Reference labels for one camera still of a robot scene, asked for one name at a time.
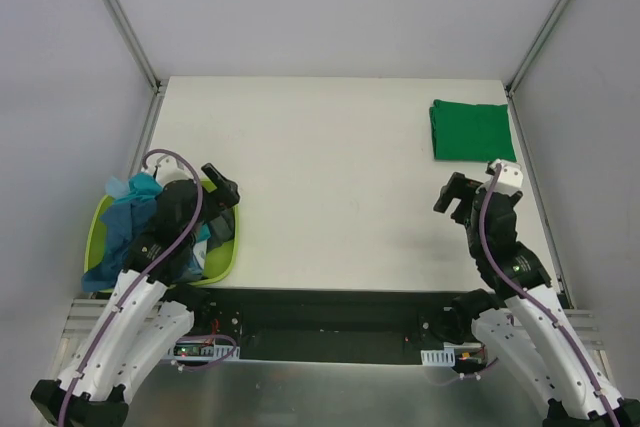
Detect dark blue t shirt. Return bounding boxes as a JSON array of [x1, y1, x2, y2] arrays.
[[81, 196, 202, 293]]

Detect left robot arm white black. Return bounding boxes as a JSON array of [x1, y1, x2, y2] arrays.
[[31, 164, 240, 426]]

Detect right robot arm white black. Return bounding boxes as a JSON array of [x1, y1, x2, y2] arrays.
[[431, 160, 639, 426]]

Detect dark grey t shirt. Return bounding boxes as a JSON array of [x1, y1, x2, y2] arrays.
[[207, 209, 235, 252]]

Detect folded green t shirt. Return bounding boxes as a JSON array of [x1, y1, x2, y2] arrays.
[[429, 99, 517, 162]]

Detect lime green plastic basket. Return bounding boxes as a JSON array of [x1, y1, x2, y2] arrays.
[[81, 196, 235, 292]]

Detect turquoise t shirt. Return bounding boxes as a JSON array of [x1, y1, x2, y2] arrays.
[[113, 172, 162, 207]]

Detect light blue t shirt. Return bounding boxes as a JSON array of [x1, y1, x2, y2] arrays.
[[105, 177, 130, 200]]

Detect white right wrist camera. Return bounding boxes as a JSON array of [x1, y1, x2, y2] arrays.
[[486, 159, 524, 196]]

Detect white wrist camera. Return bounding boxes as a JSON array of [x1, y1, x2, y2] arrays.
[[143, 154, 193, 187], [486, 159, 524, 196]]

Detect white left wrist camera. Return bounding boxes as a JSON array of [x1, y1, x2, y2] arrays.
[[143, 154, 193, 187]]

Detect right aluminium frame post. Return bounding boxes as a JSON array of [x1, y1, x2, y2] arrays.
[[504, 0, 607, 94]]

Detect aluminium frame post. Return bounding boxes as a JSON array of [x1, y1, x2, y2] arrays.
[[504, 0, 607, 94], [74, 0, 168, 94]]

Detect left aluminium frame post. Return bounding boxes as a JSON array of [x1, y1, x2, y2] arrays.
[[74, 0, 168, 94]]

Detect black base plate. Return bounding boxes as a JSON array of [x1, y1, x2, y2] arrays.
[[154, 288, 506, 363]]

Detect left white cable duct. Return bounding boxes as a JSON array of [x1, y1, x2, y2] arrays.
[[163, 342, 240, 363]]

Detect white cable duct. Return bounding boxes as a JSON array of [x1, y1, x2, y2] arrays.
[[420, 348, 456, 368], [163, 342, 240, 363]]

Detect right white cable duct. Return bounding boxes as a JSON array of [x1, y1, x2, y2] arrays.
[[420, 348, 456, 368]]

